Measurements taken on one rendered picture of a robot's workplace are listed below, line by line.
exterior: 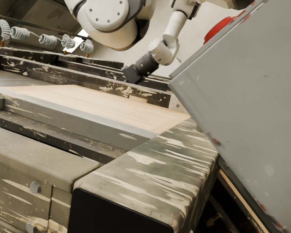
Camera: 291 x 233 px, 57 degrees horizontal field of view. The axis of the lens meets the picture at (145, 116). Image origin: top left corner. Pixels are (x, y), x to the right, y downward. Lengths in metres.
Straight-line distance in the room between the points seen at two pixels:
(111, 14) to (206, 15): 5.70
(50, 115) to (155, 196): 0.40
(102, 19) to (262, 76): 0.34
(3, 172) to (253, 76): 0.30
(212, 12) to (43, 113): 5.68
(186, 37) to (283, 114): 5.93
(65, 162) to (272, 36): 0.25
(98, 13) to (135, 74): 0.76
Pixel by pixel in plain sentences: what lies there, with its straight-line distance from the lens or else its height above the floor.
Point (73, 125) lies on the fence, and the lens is 0.60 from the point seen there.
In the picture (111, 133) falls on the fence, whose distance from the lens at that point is 0.55.
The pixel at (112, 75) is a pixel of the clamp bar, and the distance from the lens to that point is 1.64.
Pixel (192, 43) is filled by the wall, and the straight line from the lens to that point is 6.08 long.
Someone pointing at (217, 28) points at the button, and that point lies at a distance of 0.26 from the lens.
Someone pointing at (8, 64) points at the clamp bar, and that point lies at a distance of 1.47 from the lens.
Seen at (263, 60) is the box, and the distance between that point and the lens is 0.22.
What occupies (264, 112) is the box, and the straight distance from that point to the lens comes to 0.22.
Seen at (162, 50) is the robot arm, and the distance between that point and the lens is 1.17.
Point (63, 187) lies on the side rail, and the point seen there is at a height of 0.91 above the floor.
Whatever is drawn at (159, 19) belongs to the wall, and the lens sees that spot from 6.37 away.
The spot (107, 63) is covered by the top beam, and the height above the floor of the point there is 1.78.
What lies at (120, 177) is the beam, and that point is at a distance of 0.31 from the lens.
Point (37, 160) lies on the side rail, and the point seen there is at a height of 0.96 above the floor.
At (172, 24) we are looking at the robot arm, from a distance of 1.26.
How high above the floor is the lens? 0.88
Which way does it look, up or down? 8 degrees up
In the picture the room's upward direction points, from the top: 36 degrees counter-clockwise
